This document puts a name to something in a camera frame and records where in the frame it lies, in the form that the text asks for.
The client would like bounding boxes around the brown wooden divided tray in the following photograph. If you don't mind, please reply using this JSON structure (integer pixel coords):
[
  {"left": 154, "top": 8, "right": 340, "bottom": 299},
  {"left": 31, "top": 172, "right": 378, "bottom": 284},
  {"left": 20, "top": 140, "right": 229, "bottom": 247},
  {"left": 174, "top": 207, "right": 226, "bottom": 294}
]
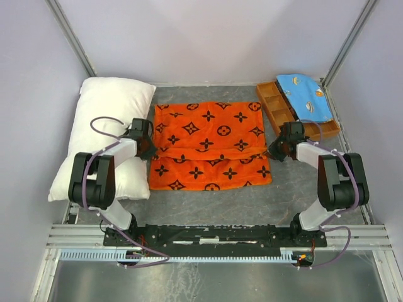
[{"left": 256, "top": 81, "right": 340, "bottom": 140}]

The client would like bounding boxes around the blue patterned cloth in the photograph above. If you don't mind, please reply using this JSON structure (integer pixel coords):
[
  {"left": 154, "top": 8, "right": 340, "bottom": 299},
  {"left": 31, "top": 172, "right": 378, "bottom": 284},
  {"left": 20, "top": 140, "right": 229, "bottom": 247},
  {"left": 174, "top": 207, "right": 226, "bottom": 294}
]
[{"left": 276, "top": 74, "right": 333, "bottom": 123}]

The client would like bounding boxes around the light blue cable duct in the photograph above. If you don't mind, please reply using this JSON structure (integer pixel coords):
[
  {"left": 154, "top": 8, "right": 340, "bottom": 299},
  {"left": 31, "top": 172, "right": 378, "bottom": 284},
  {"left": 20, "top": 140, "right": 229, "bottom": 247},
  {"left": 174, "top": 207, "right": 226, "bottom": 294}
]
[{"left": 59, "top": 248, "right": 297, "bottom": 264}]

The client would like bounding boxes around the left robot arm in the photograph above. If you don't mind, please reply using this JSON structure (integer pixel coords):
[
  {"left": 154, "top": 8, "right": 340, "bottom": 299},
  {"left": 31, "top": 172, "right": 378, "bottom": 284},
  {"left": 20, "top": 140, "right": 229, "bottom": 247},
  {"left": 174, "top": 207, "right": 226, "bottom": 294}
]
[{"left": 68, "top": 116, "right": 157, "bottom": 245}]

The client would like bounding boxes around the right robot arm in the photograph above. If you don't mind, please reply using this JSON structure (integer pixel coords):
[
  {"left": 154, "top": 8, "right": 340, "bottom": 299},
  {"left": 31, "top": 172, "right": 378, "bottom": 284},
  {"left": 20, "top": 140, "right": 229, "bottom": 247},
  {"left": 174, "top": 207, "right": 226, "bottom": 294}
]
[{"left": 268, "top": 121, "right": 370, "bottom": 246}]

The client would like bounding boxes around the white pillow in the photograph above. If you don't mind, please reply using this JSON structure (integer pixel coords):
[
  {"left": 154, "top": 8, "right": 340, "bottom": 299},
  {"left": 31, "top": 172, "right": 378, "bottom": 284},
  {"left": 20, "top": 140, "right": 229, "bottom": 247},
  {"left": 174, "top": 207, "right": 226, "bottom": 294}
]
[{"left": 48, "top": 77, "right": 156, "bottom": 202}]

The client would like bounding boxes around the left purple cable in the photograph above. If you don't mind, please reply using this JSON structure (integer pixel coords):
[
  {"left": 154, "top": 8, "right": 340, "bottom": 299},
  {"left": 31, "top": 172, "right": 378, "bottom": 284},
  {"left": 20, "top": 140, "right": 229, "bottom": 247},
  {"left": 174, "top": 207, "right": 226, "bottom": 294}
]
[{"left": 81, "top": 116, "right": 171, "bottom": 269}]

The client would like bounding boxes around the orange patterned pillowcase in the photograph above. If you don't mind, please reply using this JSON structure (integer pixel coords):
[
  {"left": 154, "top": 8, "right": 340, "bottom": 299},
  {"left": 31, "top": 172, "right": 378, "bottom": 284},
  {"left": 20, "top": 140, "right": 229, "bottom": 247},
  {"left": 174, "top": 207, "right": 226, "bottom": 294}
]
[{"left": 149, "top": 101, "right": 272, "bottom": 191}]

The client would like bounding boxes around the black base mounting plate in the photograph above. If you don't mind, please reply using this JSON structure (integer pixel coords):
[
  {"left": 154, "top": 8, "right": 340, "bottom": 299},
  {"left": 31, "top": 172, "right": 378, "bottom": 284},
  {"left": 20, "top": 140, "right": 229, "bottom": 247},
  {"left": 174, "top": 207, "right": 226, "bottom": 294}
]
[{"left": 103, "top": 223, "right": 328, "bottom": 256}]

